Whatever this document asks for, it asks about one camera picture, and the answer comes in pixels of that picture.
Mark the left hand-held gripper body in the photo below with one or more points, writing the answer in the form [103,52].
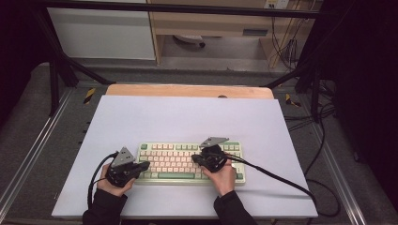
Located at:
[120,173]

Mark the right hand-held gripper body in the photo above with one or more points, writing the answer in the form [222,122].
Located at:
[212,159]

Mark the cream pink green keyboard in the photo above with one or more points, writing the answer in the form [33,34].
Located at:
[172,162]

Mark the person's left hand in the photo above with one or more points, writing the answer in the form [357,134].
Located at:
[114,189]

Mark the person's right hand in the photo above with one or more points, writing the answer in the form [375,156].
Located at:
[223,181]

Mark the white board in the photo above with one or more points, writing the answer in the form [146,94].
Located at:
[187,122]

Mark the wooden table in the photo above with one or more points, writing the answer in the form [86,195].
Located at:
[187,91]

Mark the office chair base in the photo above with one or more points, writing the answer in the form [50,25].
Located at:
[189,39]

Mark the light wooden desk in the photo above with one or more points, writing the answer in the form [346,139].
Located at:
[212,23]

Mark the white cabinet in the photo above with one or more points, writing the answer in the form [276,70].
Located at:
[100,34]

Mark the dark curtain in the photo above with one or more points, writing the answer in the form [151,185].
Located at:
[15,47]
[366,78]

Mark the white power strip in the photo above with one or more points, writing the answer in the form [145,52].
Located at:
[277,3]

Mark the aluminium rail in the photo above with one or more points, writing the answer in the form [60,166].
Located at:
[34,150]
[338,175]

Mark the black metal frame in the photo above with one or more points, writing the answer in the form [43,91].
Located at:
[187,8]

